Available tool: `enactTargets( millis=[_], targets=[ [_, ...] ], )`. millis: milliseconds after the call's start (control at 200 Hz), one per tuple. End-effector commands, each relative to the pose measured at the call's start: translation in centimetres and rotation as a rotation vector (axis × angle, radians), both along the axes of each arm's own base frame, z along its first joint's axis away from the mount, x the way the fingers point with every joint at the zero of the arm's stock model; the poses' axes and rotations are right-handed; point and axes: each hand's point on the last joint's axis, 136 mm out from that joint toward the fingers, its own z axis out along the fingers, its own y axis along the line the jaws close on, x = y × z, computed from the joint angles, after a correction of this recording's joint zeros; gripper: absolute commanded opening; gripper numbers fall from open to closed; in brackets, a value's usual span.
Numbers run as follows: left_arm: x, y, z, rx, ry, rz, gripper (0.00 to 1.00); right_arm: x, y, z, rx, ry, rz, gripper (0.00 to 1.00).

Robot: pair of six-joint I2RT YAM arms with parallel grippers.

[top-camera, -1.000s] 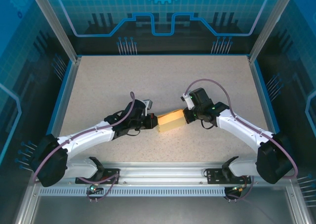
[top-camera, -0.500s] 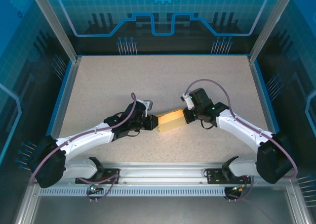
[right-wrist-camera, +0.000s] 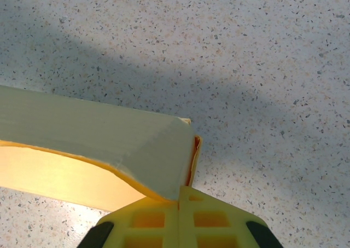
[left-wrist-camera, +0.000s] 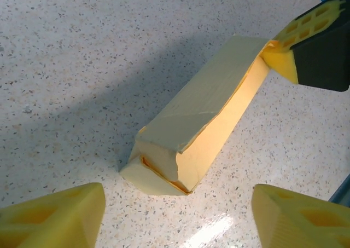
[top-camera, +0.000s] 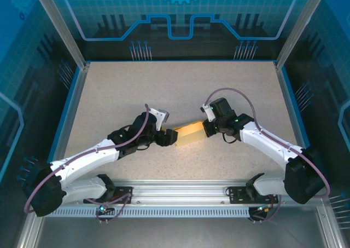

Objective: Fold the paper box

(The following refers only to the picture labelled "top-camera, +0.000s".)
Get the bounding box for yellow paper box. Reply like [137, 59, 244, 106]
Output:
[174, 120, 206, 148]

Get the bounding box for blue table edge strip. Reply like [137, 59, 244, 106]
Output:
[49, 67, 83, 166]
[281, 67, 312, 150]

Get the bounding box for small LED connector board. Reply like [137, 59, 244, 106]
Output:
[255, 204, 274, 215]
[96, 203, 114, 215]

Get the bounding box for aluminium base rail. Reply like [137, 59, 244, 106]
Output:
[61, 178, 287, 208]

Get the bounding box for slotted grey cable duct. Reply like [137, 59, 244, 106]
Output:
[51, 206, 258, 218]

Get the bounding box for aluminium frame post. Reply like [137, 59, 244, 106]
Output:
[29, 0, 91, 70]
[274, 0, 332, 70]

